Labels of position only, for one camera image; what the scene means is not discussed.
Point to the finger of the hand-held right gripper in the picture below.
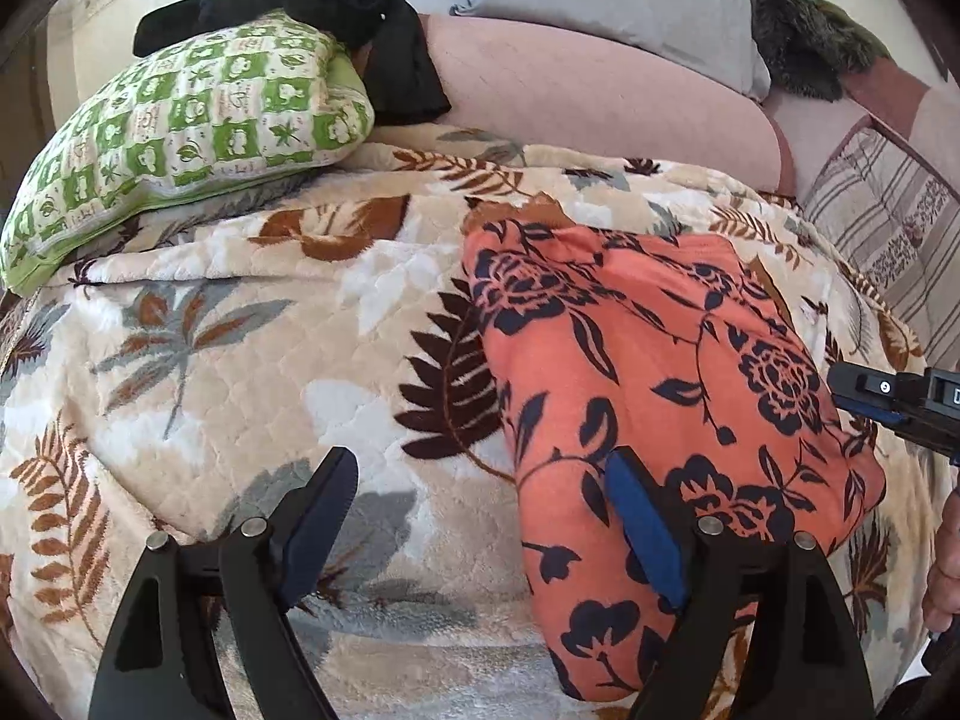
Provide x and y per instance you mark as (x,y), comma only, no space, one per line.
(874,390)

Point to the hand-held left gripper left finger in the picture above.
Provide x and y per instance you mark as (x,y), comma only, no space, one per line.
(315,536)

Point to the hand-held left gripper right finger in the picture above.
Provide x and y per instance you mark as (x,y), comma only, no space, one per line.
(649,540)

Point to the orange floral garment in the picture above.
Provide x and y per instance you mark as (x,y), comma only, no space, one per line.
(637,390)

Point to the person's right hand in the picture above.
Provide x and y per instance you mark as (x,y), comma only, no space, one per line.
(946,577)

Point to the striped pillow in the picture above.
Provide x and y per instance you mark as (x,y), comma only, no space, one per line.
(892,225)

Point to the leaf printed blanket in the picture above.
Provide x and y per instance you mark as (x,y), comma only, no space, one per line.
(225,390)

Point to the green checkered pillow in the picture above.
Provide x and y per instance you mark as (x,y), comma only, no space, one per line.
(187,120)

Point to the grey pillow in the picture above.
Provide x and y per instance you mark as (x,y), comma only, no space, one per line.
(615,7)

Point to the black cloth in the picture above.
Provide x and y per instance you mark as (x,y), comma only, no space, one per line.
(390,30)

